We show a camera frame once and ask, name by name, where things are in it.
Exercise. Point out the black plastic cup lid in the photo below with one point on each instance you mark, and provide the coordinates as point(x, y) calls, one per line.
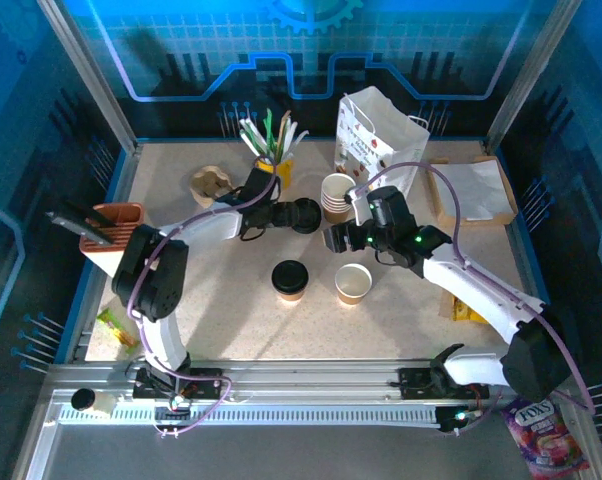
point(290, 275)
point(310, 210)
point(308, 231)

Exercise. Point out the beige pulp cup carrier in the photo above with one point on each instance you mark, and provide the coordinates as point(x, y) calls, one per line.
point(208, 182)

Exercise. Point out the white paper napkins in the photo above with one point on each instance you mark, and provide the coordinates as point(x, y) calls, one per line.
point(476, 190)

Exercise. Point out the white printed paper bag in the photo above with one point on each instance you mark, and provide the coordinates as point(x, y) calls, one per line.
point(381, 120)

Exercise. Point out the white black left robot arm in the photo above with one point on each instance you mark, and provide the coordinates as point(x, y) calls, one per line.
point(206, 225)

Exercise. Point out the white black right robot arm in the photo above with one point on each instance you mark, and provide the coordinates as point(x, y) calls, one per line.
point(481, 295)

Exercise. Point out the yellow metal bucket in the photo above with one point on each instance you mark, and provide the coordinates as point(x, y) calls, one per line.
point(286, 172)

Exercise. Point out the brown wrapped straw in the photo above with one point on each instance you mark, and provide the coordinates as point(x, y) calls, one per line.
point(283, 132)

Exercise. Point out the green wrapped straw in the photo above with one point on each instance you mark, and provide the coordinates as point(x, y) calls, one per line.
point(258, 138)
point(269, 132)

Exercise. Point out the brown cardboard napkin box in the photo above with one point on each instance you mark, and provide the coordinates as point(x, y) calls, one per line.
point(481, 223)

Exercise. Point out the yellow snack packet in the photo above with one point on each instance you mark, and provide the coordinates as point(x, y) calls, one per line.
point(463, 312)

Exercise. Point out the orange slotted holder box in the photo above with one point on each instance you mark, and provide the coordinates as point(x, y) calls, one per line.
point(121, 220)

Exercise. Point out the black thin stick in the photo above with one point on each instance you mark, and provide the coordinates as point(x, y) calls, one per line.
point(88, 212)

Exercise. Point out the green snack packet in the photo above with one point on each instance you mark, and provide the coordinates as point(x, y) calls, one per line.
point(113, 322)

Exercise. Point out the black flat tool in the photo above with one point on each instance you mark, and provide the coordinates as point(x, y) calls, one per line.
point(71, 224)

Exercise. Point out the small black-capped white bottle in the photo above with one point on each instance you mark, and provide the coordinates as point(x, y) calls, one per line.
point(83, 399)

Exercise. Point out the purple candy bag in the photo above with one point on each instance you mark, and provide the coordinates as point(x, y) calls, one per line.
point(546, 440)

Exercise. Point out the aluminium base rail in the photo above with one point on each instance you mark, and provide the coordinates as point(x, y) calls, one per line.
point(306, 380)

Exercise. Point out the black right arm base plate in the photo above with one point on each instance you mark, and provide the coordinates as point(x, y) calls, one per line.
point(411, 385)

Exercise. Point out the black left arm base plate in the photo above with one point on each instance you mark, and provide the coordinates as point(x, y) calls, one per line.
point(206, 385)

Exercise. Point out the aluminium frame post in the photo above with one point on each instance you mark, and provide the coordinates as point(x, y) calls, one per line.
point(92, 75)
point(528, 75)

